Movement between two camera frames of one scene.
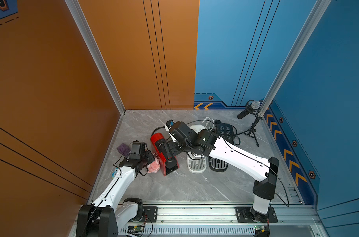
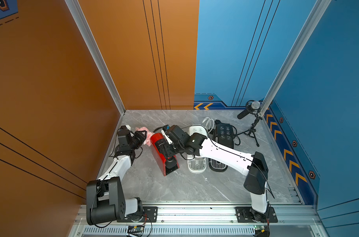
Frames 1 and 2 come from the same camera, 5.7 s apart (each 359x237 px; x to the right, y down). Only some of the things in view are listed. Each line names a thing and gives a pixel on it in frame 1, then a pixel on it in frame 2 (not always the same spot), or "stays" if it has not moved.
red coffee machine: x=168 y=165 stays
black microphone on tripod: x=252 y=107 stays
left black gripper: x=151 y=158 to x=141 y=138
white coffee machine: x=197 y=163 stays
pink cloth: x=154 y=166 to x=148 y=141
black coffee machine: x=227 y=131 stays
